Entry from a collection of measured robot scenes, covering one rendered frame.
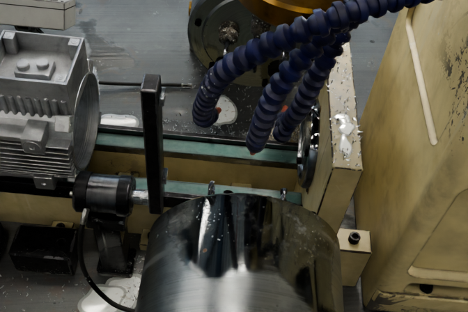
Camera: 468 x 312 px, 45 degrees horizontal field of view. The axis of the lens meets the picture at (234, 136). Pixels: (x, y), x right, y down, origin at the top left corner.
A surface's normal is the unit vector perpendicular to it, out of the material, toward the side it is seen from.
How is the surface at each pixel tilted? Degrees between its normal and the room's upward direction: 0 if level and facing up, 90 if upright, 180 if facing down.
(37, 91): 90
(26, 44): 90
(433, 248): 90
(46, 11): 61
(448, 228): 90
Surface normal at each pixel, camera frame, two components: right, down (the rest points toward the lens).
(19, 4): -0.02, 0.34
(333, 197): -0.07, 0.76
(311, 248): 0.64, -0.47
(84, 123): 0.02, -0.08
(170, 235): -0.68, -0.51
